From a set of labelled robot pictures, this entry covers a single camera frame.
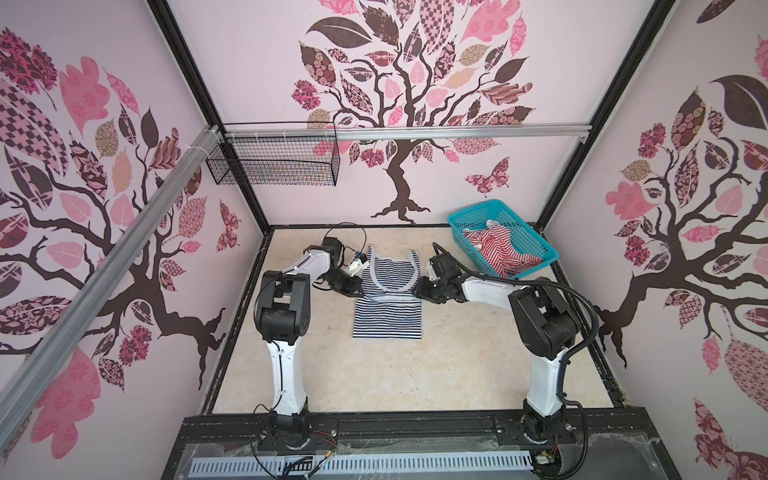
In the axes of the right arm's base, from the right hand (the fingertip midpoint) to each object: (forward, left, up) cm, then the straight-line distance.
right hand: (416, 288), depth 98 cm
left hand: (-2, +19, -1) cm, 19 cm away
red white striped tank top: (+16, -30, +2) cm, 35 cm away
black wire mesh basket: (+32, +44, +31) cm, 63 cm away
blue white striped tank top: (-9, +10, -1) cm, 14 cm away
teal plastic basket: (+19, -41, +4) cm, 45 cm away
